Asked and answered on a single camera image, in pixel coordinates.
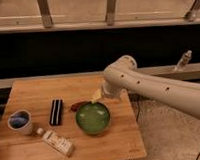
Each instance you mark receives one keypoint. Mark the red object behind bowl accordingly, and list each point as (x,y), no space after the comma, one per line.
(76,106)

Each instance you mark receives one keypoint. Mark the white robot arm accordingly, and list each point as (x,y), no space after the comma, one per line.
(122,75)

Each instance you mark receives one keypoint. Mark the small bottle on ledge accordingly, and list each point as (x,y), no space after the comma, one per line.
(183,61)

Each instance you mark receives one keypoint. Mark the left metal bracket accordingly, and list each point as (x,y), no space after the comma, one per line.
(45,13)

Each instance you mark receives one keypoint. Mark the white blue cup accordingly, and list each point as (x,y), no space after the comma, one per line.
(21,122)

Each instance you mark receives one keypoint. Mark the right metal bracket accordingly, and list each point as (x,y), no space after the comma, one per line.
(191,14)

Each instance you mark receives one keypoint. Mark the metal bracket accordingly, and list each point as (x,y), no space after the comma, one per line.
(110,13)
(191,14)
(45,13)

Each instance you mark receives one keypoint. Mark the black white striped block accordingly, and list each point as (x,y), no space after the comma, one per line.
(56,113)

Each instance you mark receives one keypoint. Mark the middle metal bracket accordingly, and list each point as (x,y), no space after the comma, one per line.
(110,13)

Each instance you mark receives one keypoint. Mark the green bowl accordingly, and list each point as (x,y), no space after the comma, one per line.
(93,118)

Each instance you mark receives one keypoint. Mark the white labelled bottle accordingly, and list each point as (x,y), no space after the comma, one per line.
(61,144)

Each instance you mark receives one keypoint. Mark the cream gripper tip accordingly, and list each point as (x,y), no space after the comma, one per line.
(96,96)

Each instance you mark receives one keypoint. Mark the wooden table board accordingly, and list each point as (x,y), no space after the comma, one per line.
(121,141)

